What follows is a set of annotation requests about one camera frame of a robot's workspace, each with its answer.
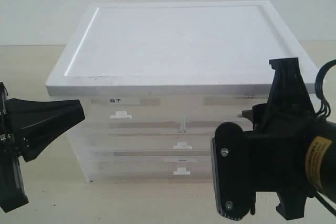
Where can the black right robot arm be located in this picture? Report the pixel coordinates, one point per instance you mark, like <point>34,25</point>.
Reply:
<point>319,155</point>

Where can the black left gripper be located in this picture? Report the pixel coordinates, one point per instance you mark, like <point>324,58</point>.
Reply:
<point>34,125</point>

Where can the white translucent drawer cabinet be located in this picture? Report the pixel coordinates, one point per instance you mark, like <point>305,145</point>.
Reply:
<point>171,50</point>

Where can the small drawer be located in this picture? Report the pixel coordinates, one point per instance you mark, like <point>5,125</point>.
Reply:
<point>135,112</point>
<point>211,111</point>

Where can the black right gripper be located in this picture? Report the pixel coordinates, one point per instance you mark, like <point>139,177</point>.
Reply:
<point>276,143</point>

